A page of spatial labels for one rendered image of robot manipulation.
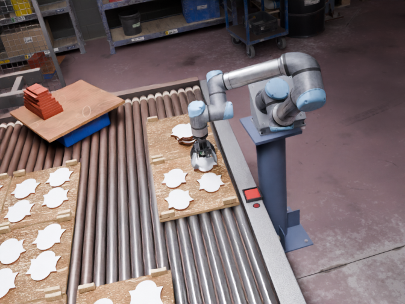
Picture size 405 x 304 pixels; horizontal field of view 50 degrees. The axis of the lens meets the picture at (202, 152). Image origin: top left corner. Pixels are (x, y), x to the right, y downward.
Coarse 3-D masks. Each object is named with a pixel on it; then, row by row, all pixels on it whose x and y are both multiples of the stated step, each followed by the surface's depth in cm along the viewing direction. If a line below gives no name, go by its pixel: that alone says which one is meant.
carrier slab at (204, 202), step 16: (176, 160) 218; (160, 176) 210; (192, 176) 206; (224, 176) 203; (160, 192) 200; (192, 192) 197; (224, 192) 194; (160, 208) 191; (192, 208) 188; (208, 208) 187
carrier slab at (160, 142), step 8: (160, 120) 252; (168, 120) 251; (176, 120) 250; (184, 120) 249; (152, 128) 246; (160, 128) 245; (168, 128) 243; (208, 128) 238; (152, 136) 239; (160, 136) 238; (168, 136) 237; (208, 136) 232; (152, 144) 233; (160, 144) 232; (168, 144) 231; (176, 144) 230; (184, 144) 229; (192, 144) 228; (152, 152) 227; (160, 152) 226; (168, 152) 225; (176, 152) 224; (184, 152) 223
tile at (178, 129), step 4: (176, 128) 229; (180, 128) 229; (184, 128) 228; (188, 128) 228; (172, 132) 228; (176, 132) 227; (180, 132) 226; (184, 132) 225; (188, 132) 225; (176, 136) 224; (180, 136) 223; (184, 136) 222; (188, 136) 222; (192, 136) 223
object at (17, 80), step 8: (16, 72) 315; (24, 72) 313; (32, 72) 314; (40, 72) 315; (0, 80) 313; (8, 80) 314; (16, 80) 309; (24, 80) 316; (32, 80) 317; (40, 80) 318; (0, 88) 316; (16, 88) 298; (0, 96) 286; (8, 96) 286; (16, 96) 287; (0, 104) 288; (8, 104) 289; (16, 104) 290
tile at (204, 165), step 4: (196, 160) 214; (200, 160) 214; (204, 160) 213; (208, 160) 213; (212, 160) 212; (196, 164) 212; (200, 164) 211; (204, 164) 211; (208, 164) 210; (212, 164) 210; (216, 164) 210; (196, 168) 209; (200, 168) 209; (204, 168) 208; (208, 168) 208; (212, 168) 208; (204, 172) 207; (208, 172) 207
